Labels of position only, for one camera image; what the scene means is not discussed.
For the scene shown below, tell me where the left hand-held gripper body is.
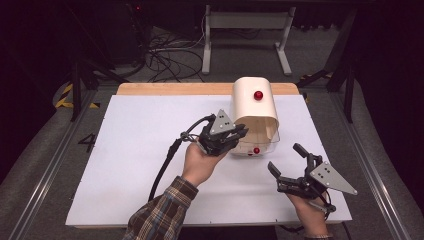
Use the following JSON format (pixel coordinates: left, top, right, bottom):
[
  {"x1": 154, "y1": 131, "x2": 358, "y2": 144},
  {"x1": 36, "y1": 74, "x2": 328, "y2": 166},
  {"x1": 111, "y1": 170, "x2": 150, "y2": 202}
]
[{"x1": 198, "y1": 109, "x2": 239, "y2": 157}]

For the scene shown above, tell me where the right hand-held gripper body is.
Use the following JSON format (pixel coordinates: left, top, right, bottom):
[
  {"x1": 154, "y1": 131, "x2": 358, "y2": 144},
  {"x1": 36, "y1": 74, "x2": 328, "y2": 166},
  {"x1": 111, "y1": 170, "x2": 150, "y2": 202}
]
[{"x1": 275, "y1": 153, "x2": 359, "y2": 200}]

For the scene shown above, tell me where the cream mini drawer cabinet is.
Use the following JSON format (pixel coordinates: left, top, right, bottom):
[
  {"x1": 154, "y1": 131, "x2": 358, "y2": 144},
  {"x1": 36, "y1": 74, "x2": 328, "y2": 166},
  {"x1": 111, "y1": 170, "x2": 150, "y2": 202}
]
[{"x1": 229, "y1": 76, "x2": 280, "y2": 157}]

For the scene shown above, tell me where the person's right hand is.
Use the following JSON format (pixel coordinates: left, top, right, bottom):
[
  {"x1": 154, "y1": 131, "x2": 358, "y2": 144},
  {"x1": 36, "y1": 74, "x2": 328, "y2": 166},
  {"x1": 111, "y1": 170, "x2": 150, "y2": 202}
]
[{"x1": 287, "y1": 193, "x2": 330, "y2": 238}]

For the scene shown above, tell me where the person's left hand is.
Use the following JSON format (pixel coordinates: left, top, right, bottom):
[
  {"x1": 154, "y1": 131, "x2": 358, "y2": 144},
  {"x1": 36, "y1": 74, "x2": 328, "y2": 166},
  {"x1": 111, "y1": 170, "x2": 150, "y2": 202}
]
[{"x1": 181, "y1": 141, "x2": 228, "y2": 188}]

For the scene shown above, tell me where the black metal stand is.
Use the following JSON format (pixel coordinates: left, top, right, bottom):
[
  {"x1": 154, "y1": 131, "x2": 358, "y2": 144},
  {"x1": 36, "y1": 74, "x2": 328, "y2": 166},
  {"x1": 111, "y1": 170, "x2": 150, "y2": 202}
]
[
  {"x1": 68, "y1": 3, "x2": 131, "y2": 123},
  {"x1": 296, "y1": 8, "x2": 356, "y2": 124}
]

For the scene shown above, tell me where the white table cover sheet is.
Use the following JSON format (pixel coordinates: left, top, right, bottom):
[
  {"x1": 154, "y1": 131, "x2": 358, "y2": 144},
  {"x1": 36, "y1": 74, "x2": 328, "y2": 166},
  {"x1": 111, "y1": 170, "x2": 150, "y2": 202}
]
[{"x1": 65, "y1": 94, "x2": 353, "y2": 228}]

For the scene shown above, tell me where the black equipment case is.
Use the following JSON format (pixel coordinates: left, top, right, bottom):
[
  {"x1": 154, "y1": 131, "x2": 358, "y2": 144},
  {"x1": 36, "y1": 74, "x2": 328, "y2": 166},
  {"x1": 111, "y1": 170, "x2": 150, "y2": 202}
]
[{"x1": 89, "y1": 1, "x2": 151, "y2": 66}]

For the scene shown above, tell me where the yellow black hazard tape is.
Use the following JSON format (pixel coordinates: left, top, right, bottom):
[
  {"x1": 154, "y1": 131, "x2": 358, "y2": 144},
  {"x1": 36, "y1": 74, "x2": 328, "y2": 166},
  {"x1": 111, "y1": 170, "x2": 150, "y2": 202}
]
[{"x1": 54, "y1": 82, "x2": 101, "y2": 110}]

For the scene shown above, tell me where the aluminium floor rail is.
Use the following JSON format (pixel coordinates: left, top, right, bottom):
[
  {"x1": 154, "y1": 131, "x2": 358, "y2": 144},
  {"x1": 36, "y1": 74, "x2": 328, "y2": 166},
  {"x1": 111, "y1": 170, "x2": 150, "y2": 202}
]
[
  {"x1": 8, "y1": 89, "x2": 98, "y2": 240},
  {"x1": 328, "y1": 89, "x2": 413, "y2": 240}
]

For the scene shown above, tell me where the bundle of floor cables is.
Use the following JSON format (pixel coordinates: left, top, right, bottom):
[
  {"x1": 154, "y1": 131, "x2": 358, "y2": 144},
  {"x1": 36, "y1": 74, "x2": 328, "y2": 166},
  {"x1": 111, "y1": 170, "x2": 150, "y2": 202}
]
[{"x1": 146, "y1": 19, "x2": 206, "y2": 84}]

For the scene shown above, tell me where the white metal table frame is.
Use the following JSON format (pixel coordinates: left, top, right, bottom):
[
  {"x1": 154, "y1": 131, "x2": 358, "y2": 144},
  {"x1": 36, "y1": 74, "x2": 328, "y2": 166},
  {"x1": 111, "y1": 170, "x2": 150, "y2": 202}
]
[{"x1": 201, "y1": 3, "x2": 297, "y2": 76}]

